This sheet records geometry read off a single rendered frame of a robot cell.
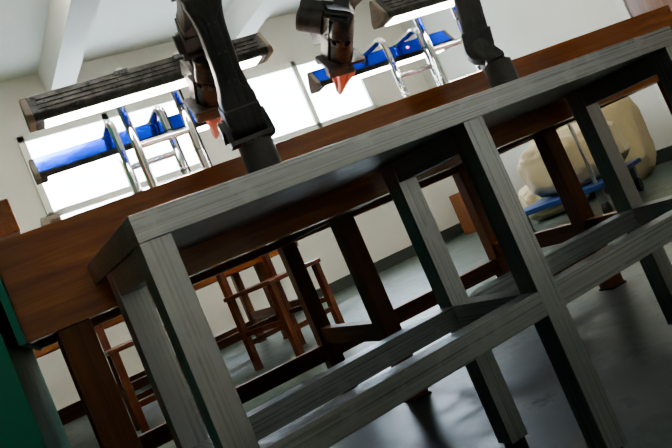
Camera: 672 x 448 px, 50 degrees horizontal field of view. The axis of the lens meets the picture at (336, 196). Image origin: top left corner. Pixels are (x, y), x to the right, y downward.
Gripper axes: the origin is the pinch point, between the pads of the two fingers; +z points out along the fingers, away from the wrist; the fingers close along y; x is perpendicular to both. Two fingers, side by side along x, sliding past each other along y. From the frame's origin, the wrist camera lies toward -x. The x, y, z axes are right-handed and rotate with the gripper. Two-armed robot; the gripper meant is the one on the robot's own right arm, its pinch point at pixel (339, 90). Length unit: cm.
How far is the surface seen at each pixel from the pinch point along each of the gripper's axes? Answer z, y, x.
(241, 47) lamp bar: -1.7, 12.6, -27.1
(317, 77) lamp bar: 41, -32, -63
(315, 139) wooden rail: -3.4, 17.2, 17.9
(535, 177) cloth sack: 194, -217, -102
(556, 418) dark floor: 40, -6, 79
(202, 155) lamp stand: 24.6, 28.1, -23.1
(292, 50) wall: 304, -252, -484
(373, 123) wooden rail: -2.9, 2.8, 18.6
